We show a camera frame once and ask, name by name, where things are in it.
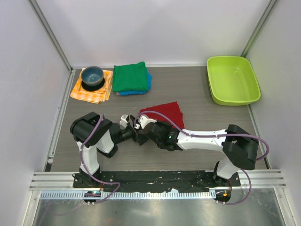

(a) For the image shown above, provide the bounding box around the red t-shirt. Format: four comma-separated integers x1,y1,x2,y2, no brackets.
140,101,185,129

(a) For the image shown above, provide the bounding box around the lime green plastic tub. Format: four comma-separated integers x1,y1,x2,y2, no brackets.
207,56,261,106

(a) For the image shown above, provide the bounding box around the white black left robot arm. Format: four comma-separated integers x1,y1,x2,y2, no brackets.
70,112,136,188

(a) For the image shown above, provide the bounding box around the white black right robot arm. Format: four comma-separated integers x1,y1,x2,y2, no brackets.
134,119,259,186

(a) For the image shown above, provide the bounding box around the green folded t-shirt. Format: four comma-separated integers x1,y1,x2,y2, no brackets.
112,61,148,93

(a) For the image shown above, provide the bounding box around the blue folded t-shirt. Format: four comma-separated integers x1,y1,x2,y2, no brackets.
116,72,153,97

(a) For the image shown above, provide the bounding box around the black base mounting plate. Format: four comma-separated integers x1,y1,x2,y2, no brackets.
72,170,241,193

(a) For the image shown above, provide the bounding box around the black saucer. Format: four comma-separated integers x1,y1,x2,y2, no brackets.
81,77,105,91

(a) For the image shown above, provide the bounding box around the orange checkered cloth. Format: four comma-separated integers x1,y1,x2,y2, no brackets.
70,68,113,104

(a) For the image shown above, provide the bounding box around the blue ceramic bowl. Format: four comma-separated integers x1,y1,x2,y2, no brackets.
80,66,104,86

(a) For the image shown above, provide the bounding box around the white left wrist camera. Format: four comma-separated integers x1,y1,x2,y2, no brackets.
119,114,129,128

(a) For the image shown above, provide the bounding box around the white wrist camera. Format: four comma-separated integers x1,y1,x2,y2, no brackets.
119,114,129,128
134,114,157,129

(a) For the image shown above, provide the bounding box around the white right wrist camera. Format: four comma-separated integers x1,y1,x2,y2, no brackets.
134,114,157,129

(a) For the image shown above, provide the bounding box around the white slotted cable duct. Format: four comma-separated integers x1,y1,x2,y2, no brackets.
40,190,216,200

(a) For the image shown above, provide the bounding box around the left aluminium frame post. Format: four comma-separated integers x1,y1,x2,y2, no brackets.
28,0,72,72

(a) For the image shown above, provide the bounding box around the aluminium frame post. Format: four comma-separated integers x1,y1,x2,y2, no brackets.
28,0,72,72
240,0,279,58

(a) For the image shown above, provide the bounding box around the right aluminium frame post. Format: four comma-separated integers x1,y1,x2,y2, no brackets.
240,0,279,58

